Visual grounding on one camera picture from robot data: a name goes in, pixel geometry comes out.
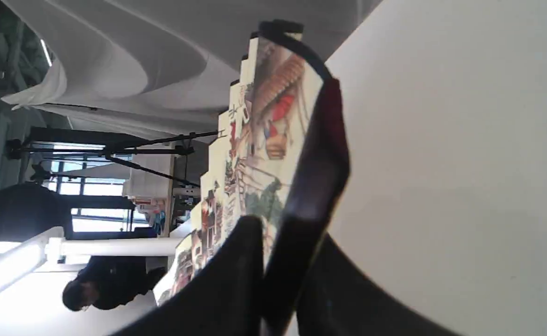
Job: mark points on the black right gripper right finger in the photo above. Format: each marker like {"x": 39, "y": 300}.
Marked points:
{"x": 339, "y": 300}

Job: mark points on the grey backdrop curtain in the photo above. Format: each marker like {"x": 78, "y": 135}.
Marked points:
{"x": 154, "y": 68}

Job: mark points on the person in black clothes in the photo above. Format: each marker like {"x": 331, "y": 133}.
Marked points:
{"x": 109, "y": 282}

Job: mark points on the black tripod stand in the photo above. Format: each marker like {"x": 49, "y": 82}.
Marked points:
{"x": 112, "y": 145}

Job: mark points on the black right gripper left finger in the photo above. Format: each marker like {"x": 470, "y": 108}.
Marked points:
{"x": 222, "y": 300}

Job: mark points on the white desk lamp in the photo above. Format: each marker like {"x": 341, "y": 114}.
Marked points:
{"x": 50, "y": 245}

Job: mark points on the painted paper folding fan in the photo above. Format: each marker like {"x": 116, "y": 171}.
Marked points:
{"x": 282, "y": 157}

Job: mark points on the window with frame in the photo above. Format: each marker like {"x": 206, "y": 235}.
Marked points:
{"x": 97, "y": 204}

